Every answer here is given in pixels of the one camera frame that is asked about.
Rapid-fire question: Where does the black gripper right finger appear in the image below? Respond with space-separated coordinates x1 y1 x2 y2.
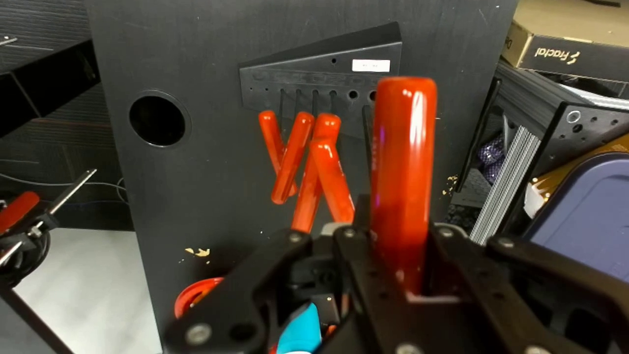
428 221 629 354

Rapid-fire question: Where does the black stand with white label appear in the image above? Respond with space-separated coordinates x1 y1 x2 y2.
235 19 404 135

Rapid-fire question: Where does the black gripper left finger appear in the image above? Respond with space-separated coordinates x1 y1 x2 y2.
163 223 420 354

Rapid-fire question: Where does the orange handled bar clamp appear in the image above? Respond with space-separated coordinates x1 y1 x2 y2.
0 166 100 282

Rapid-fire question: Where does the blue storage bin lid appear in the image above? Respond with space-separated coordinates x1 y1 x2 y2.
526 155 629 284

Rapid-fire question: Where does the black gold Fractal box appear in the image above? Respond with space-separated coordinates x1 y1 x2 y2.
501 0 629 86

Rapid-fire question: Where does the aluminium frame rail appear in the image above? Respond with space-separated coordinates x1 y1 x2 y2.
467 123 544 247

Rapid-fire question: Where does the purple crumpled object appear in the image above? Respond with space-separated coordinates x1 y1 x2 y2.
475 135 507 166

